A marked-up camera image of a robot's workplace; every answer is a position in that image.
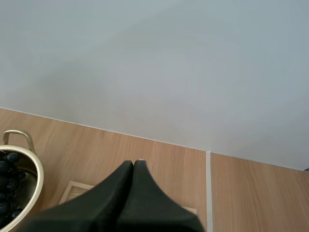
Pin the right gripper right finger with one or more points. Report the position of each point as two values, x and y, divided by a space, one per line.
149 205

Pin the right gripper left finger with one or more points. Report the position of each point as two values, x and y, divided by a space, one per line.
103 203

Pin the shallow wooden tray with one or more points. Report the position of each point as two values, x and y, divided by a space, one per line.
77 191

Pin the bunch of dark toy grapes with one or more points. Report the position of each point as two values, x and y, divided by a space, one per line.
8 183

